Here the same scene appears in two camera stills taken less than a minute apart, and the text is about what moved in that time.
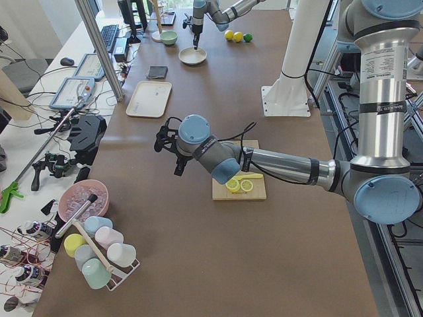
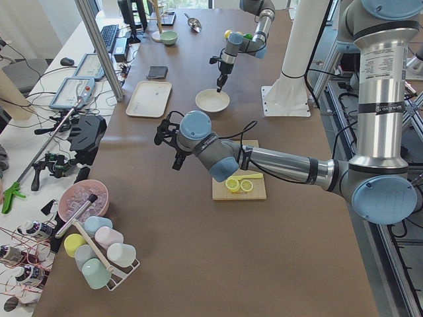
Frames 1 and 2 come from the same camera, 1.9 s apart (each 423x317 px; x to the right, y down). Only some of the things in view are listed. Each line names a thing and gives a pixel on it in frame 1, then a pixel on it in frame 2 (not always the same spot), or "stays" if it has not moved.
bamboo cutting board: x=220 y=191 stays
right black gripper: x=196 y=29 to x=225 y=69
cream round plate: x=191 y=56 to x=211 y=101
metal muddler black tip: x=91 y=198 stays
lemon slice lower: x=246 y=185 stays
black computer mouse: x=67 y=61 stays
